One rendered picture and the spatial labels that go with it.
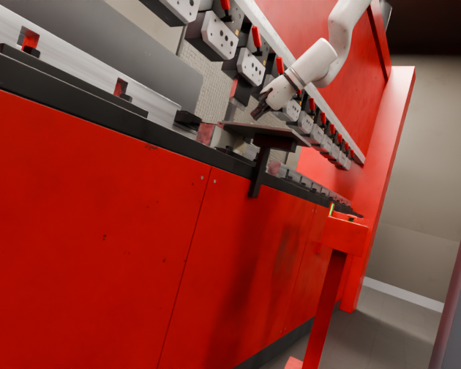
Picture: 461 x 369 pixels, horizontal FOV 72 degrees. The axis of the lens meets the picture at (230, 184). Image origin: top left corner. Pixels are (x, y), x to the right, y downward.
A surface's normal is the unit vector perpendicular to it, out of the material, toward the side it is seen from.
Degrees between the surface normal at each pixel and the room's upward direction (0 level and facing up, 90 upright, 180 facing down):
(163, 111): 90
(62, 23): 90
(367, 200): 90
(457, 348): 90
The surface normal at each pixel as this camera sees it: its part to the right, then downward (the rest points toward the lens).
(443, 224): -0.48, -0.15
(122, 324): 0.81, 0.21
